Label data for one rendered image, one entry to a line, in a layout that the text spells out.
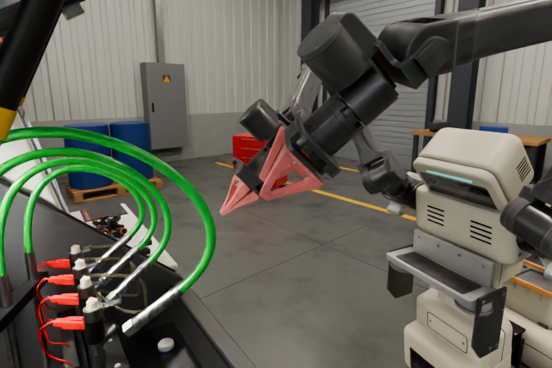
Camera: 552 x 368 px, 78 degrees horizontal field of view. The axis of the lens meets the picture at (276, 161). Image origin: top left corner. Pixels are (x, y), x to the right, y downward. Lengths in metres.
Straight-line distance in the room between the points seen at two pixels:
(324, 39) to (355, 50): 0.04
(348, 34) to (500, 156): 0.56
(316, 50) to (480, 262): 0.71
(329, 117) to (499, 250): 0.63
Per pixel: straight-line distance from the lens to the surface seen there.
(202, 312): 0.93
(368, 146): 1.02
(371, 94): 0.41
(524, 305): 1.34
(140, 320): 0.57
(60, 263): 0.90
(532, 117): 6.51
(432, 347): 1.14
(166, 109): 7.30
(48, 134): 0.50
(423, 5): 7.18
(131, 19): 7.58
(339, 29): 0.38
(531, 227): 0.76
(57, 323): 0.70
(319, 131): 0.41
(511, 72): 6.55
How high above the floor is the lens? 1.48
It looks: 11 degrees down
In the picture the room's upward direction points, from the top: straight up
